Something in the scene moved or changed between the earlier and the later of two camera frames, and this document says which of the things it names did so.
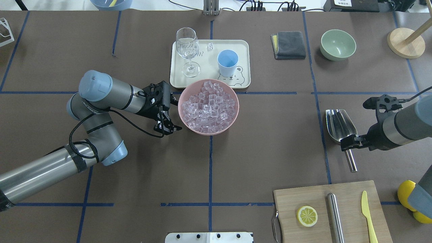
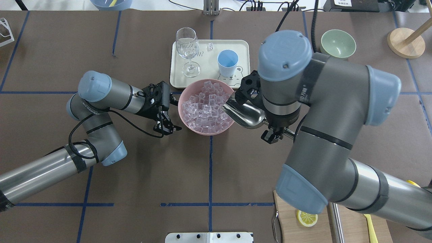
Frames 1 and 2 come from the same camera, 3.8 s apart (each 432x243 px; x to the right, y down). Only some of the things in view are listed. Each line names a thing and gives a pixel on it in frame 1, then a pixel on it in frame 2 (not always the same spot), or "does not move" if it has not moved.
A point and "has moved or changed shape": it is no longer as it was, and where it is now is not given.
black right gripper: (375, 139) → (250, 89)
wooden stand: (407, 43) does not move
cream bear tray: (208, 60) does not move
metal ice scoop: (339, 125) has moved or changed shape
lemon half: (307, 216) does not move
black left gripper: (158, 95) does not move
